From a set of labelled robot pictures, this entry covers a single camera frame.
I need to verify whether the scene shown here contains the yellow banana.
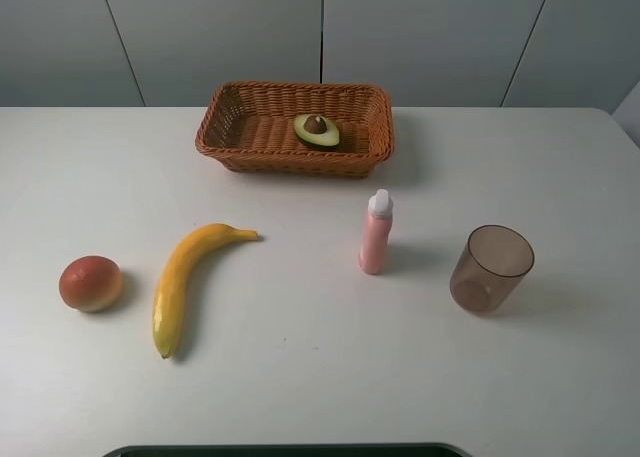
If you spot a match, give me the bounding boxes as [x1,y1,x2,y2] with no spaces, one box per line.
[151,223,259,359]

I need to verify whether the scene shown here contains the brown translucent plastic cup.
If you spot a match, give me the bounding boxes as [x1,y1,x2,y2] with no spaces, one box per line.
[449,225,535,314]

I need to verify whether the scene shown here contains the pink bottle white cap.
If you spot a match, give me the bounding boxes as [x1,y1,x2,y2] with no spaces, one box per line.
[358,189,394,275]

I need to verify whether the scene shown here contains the red orange round fruit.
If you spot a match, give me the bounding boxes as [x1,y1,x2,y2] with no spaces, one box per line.
[59,256,124,313]

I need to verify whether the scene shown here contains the black tray edge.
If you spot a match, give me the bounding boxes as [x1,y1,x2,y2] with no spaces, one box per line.
[106,443,469,457]

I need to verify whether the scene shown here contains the halved avocado with pit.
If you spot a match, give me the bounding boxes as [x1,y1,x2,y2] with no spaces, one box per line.
[293,114,341,150]

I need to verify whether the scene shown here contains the brown wicker basket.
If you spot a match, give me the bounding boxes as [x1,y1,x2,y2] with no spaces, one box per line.
[195,81,395,178]

